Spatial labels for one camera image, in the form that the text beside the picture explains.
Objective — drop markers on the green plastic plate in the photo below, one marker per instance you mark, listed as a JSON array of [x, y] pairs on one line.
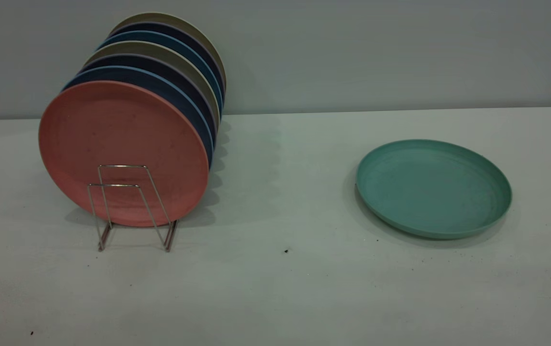
[[429, 187]]

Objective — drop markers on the blue plastic plate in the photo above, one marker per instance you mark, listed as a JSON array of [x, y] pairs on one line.
[[172, 39], [172, 90]]

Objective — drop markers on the dark purple plastic plate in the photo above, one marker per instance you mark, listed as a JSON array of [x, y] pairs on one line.
[[160, 65], [181, 30]]

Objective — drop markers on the pink plastic plate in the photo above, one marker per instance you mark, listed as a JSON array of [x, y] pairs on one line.
[[112, 129]]

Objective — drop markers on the beige plastic plate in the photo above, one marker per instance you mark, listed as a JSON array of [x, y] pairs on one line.
[[169, 18], [160, 48]]

